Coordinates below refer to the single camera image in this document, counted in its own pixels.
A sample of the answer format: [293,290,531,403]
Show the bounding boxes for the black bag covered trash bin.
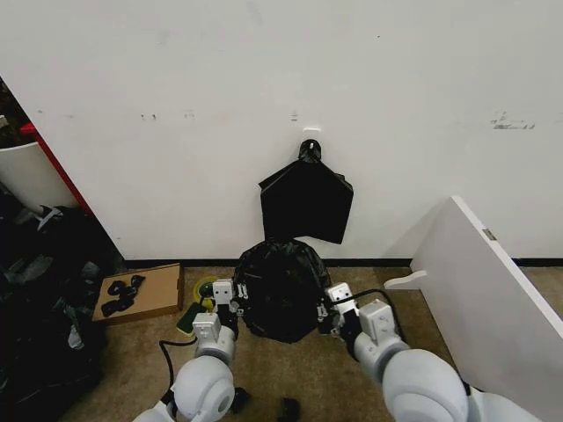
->
[231,238,332,345]

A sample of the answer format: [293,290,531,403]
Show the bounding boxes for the flat black garbage bag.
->
[258,139,355,245]

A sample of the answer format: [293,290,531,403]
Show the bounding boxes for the white plastic bin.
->
[0,140,59,213]

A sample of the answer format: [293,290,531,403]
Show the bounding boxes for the yellow green tape roll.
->
[193,277,217,305]

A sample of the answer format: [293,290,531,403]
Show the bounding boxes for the green yellow sponge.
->
[175,302,200,338]

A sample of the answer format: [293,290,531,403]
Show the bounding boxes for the black baseboard strip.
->
[124,258,563,268]

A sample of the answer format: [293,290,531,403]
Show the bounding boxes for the brown cardboard box lid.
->
[91,262,186,327]

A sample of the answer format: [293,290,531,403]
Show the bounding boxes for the black scraps on cardboard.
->
[100,273,147,318]

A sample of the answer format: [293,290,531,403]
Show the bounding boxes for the small black floor object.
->
[276,397,301,422]

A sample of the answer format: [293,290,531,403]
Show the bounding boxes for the white cabinet door panel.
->
[407,194,563,422]

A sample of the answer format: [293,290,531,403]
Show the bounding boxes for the pile of black bags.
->
[0,192,127,417]

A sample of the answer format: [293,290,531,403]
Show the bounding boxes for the white robot front shell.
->
[464,385,547,422]

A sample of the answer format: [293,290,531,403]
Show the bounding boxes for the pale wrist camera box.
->
[324,282,355,305]
[212,280,235,307]

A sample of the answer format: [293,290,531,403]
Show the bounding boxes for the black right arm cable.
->
[332,287,400,329]

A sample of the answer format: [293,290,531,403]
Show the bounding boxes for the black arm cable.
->
[332,287,400,329]
[158,339,198,399]

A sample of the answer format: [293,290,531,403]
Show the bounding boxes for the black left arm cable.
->
[158,339,198,399]

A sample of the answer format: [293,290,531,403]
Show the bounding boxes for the white curved handle piece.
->
[384,269,428,292]

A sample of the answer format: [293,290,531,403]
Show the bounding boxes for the red metal frame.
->
[18,122,121,250]

